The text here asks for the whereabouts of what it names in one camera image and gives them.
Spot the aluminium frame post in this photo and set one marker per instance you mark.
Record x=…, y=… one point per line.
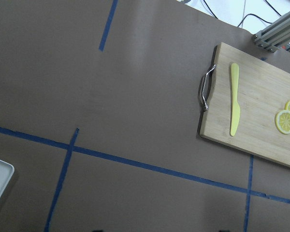
x=274, y=36

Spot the yellow plastic knife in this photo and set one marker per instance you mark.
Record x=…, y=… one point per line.
x=235, y=117

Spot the wooden cutting board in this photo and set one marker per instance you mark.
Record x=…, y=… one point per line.
x=263, y=91

